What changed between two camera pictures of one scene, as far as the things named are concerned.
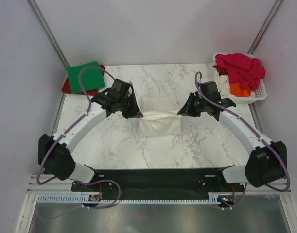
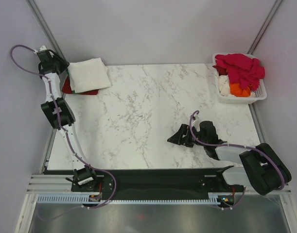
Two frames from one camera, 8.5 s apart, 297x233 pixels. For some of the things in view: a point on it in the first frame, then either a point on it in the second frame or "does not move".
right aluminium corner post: [264, 27] does not move
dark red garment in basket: [222, 71] does not move
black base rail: [191, 181] does not move
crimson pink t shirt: [242, 69] does not move
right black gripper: [187, 109] → [177, 138]
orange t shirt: [236, 90] does not move
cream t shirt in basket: [224, 83] does not move
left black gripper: [134, 113] → [63, 65]
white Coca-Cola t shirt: [160, 116] → [88, 75]
